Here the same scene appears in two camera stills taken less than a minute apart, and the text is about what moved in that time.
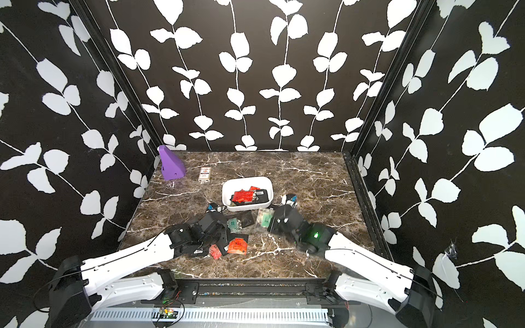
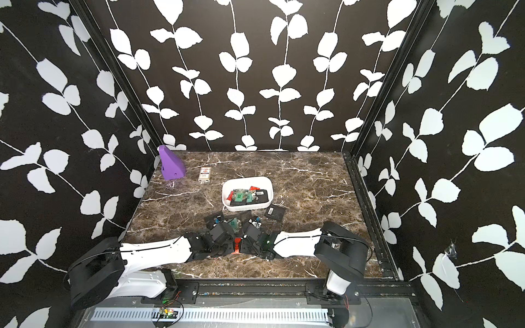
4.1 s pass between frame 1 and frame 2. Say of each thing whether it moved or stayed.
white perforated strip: stayed
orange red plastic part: stayed
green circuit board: stayed
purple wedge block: stayed
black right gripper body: moved
